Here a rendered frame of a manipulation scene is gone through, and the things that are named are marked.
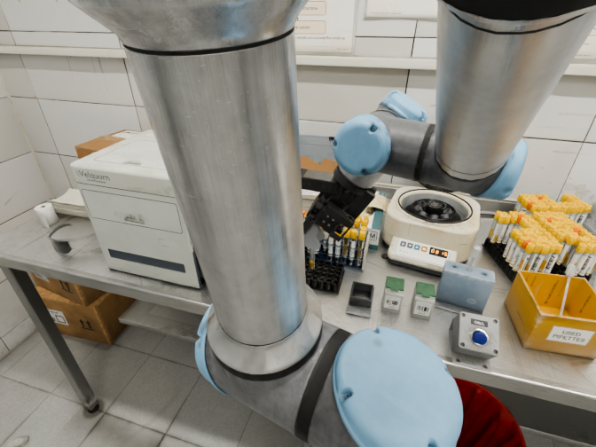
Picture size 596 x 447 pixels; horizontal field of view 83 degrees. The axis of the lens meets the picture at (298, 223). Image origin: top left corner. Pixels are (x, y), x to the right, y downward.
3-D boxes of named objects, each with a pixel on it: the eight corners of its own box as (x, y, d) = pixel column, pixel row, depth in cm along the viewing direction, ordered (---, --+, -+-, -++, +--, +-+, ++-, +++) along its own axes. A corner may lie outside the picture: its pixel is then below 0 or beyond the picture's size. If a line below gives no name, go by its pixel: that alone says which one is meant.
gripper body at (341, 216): (336, 245, 64) (374, 201, 57) (299, 220, 64) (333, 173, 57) (343, 224, 71) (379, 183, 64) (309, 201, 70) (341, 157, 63)
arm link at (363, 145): (423, 128, 38) (437, 117, 46) (332, 111, 42) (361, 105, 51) (406, 192, 41) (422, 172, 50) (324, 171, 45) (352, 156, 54)
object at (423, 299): (410, 317, 75) (416, 294, 72) (411, 301, 79) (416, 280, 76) (429, 320, 74) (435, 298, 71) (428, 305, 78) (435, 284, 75)
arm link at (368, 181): (347, 152, 55) (354, 137, 61) (331, 173, 57) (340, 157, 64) (384, 178, 55) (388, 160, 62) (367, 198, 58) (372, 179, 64)
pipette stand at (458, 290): (434, 307, 78) (443, 273, 73) (436, 287, 83) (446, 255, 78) (481, 320, 74) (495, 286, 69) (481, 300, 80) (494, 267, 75)
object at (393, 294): (380, 310, 77) (385, 288, 73) (382, 296, 81) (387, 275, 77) (399, 314, 76) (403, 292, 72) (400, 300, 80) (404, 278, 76)
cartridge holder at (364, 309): (346, 313, 76) (347, 301, 74) (351, 286, 84) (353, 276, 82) (370, 318, 75) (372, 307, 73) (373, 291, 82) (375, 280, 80)
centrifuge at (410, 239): (372, 259, 93) (377, 222, 86) (395, 211, 116) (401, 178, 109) (466, 286, 84) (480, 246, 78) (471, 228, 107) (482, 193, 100)
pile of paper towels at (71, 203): (50, 212, 115) (43, 199, 113) (74, 198, 124) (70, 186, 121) (109, 223, 109) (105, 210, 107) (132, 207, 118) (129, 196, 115)
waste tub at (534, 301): (521, 348, 68) (540, 314, 63) (502, 301, 79) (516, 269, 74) (596, 361, 66) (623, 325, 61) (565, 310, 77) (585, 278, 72)
